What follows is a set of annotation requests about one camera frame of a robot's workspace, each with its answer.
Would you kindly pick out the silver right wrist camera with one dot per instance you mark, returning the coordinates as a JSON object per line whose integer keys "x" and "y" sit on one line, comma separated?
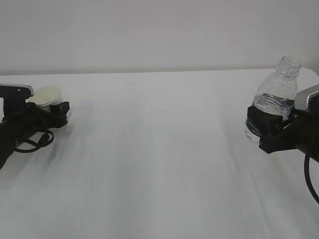
{"x": 304, "y": 98}

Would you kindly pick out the white paper cup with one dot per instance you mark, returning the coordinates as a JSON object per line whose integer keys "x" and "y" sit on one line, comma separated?
{"x": 47, "y": 96}

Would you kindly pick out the clear water bottle green label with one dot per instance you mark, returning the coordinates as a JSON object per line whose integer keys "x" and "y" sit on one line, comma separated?
{"x": 277, "y": 92}

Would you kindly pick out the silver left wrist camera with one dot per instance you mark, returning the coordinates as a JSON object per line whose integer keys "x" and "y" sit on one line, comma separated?
{"x": 13, "y": 91}

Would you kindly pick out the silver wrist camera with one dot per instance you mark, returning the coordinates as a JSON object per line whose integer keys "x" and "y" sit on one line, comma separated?
{"x": 304, "y": 98}
{"x": 13, "y": 91}

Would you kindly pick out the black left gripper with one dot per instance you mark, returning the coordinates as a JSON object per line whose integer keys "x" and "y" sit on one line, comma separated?
{"x": 25, "y": 128}

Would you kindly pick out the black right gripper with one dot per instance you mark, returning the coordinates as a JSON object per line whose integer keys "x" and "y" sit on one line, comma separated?
{"x": 300, "y": 131}

